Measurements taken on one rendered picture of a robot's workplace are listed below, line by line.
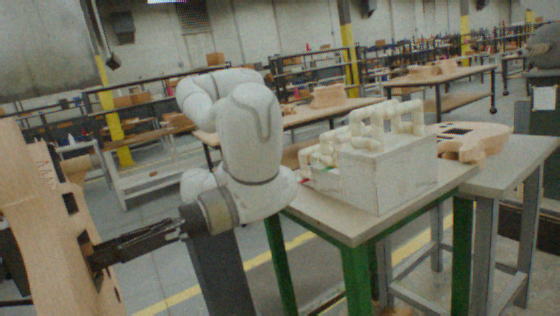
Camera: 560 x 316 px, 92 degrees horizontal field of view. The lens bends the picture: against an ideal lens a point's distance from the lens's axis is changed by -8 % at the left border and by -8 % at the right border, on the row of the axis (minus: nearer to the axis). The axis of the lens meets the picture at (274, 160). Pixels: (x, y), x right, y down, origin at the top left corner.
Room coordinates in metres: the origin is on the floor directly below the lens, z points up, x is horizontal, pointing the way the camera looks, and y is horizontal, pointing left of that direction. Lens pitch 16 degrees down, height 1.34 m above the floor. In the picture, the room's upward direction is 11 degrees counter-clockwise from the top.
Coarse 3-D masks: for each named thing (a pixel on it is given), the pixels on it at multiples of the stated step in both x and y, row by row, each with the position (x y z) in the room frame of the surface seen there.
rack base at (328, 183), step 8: (312, 168) 0.96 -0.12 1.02; (320, 168) 0.93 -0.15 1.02; (336, 168) 0.90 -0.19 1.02; (312, 176) 0.97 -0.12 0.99; (320, 176) 0.92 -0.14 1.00; (328, 176) 0.88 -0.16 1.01; (336, 176) 0.84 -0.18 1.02; (312, 184) 0.97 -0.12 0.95; (320, 184) 0.93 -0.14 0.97; (328, 184) 0.89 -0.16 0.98; (336, 184) 0.85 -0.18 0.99; (320, 192) 0.94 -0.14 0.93; (328, 192) 0.89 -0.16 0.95; (336, 192) 0.85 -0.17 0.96
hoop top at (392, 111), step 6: (408, 102) 0.79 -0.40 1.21; (414, 102) 0.79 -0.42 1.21; (420, 102) 0.80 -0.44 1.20; (384, 108) 0.76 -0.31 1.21; (390, 108) 0.76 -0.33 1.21; (396, 108) 0.76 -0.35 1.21; (402, 108) 0.77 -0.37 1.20; (408, 108) 0.78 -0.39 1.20; (414, 108) 0.79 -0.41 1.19; (372, 114) 0.74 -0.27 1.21; (378, 114) 0.73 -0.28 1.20; (384, 114) 0.74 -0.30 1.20; (390, 114) 0.74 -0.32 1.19; (396, 114) 0.76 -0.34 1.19; (402, 114) 0.77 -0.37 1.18; (384, 120) 0.75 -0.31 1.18
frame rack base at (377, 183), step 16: (400, 144) 0.77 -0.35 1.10; (416, 144) 0.77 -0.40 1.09; (432, 144) 0.80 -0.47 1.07; (352, 160) 0.77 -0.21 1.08; (368, 160) 0.71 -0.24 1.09; (384, 160) 0.72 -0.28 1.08; (400, 160) 0.74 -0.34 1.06; (416, 160) 0.77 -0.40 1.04; (432, 160) 0.80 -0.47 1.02; (352, 176) 0.78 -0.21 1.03; (368, 176) 0.72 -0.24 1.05; (384, 176) 0.71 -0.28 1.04; (400, 176) 0.74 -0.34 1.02; (416, 176) 0.77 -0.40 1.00; (432, 176) 0.80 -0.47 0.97; (352, 192) 0.79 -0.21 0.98; (368, 192) 0.73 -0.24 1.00; (384, 192) 0.71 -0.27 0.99; (400, 192) 0.74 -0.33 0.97; (416, 192) 0.77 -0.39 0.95; (368, 208) 0.73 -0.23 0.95; (384, 208) 0.71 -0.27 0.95
